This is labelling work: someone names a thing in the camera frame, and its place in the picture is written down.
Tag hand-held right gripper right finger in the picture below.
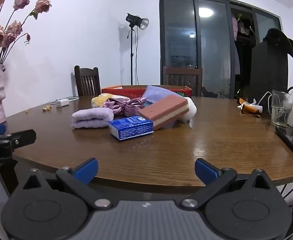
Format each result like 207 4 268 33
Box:
180 158 272 209

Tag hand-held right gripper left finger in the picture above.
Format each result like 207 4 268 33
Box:
23 157 113 210

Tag purple towel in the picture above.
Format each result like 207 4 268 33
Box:
72 108 115 130

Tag blue tissue pack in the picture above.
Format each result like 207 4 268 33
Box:
108 115 154 142

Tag white roll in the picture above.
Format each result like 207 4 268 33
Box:
181 96 197 124

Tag yellow plush sponge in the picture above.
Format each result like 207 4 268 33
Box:
91 93 114 108

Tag pink layered sponge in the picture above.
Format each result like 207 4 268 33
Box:
138 94 189 131

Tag purple satin cloth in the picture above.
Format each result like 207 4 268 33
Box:
104 97 147 117

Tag red cardboard box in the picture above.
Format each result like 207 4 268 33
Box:
101 85 192 99

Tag purple sponge cloth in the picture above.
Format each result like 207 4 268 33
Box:
143 85 173 104

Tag dried flower petals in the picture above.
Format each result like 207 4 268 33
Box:
24 106 52 113

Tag dark wooden chair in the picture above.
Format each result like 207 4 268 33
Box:
74 65 101 97
163 66 203 97

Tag black tripod legs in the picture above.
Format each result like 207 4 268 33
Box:
279 180 293 207

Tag clear glass cup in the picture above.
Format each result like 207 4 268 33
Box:
271 90 293 127

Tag black computer monitor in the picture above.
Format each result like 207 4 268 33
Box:
248 41 290 100

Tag sliding glass door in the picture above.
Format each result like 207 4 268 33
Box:
158 0 282 99

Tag hanging clothes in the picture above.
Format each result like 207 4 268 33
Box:
231 12 254 40

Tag black garment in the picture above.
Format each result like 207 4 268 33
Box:
263 27 293 59

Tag studio light on stand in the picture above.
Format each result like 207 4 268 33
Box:
125 13 149 86

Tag white charger with cable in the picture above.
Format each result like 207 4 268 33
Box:
50 97 79 107

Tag white cable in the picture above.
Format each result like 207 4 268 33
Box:
253 91 273 113

